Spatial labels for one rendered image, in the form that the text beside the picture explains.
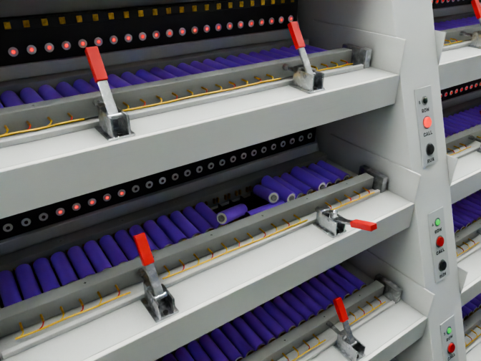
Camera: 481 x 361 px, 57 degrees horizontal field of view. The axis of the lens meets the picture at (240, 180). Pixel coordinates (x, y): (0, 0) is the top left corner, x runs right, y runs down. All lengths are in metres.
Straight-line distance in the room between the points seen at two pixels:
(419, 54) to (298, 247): 0.35
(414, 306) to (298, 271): 0.29
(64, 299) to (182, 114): 0.24
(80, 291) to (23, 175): 0.16
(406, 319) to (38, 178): 0.61
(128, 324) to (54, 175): 0.18
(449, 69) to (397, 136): 0.15
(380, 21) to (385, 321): 0.47
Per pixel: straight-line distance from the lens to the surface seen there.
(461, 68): 0.85
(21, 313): 0.53
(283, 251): 0.60
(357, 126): 0.78
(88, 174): 0.45
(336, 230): 0.63
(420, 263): 0.79
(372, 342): 0.76
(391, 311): 0.82
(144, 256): 0.50
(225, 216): 0.60
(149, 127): 0.48
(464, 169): 0.89
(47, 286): 0.55
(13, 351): 0.52
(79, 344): 0.51
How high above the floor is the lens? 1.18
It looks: 12 degrees down
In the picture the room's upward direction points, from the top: 11 degrees counter-clockwise
